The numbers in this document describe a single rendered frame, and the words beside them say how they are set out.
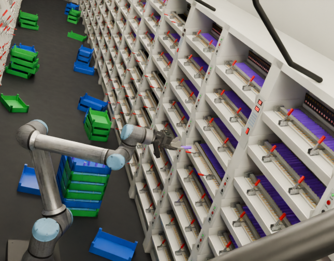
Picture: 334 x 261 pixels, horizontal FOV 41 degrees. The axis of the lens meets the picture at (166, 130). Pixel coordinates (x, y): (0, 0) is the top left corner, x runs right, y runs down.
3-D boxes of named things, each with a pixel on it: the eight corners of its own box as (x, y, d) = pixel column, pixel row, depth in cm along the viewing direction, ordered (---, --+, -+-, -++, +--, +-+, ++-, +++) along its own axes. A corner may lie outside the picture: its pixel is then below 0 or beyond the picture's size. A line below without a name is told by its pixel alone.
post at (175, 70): (130, 198, 393) (197, 2, 328) (128, 192, 401) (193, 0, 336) (151, 201, 400) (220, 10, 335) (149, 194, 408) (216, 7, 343)
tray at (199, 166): (214, 203, 248) (215, 189, 244) (185, 150, 300) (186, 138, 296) (248, 199, 252) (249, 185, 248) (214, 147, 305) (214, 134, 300)
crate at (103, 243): (88, 251, 314) (91, 243, 311) (97, 235, 333) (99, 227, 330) (128, 266, 313) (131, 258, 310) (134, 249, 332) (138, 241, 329)
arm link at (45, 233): (23, 250, 261) (28, 226, 255) (37, 235, 277) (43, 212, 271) (46, 260, 260) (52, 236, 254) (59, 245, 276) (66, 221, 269)
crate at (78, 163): (71, 171, 325) (73, 161, 322) (67, 157, 342) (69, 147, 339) (110, 174, 338) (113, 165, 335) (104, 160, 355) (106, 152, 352)
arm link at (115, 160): (7, 128, 246) (124, 155, 235) (19, 122, 258) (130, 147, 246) (6, 148, 250) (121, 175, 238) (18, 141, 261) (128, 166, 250)
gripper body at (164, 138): (174, 138, 254) (155, 133, 250) (169, 150, 258) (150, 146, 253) (171, 131, 261) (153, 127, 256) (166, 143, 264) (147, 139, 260)
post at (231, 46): (144, 252, 333) (230, 26, 268) (142, 244, 341) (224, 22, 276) (169, 255, 340) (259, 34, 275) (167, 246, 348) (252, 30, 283)
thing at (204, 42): (210, 67, 287) (212, 45, 281) (185, 41, 340) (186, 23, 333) (240, 64, 292) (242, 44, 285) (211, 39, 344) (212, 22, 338)
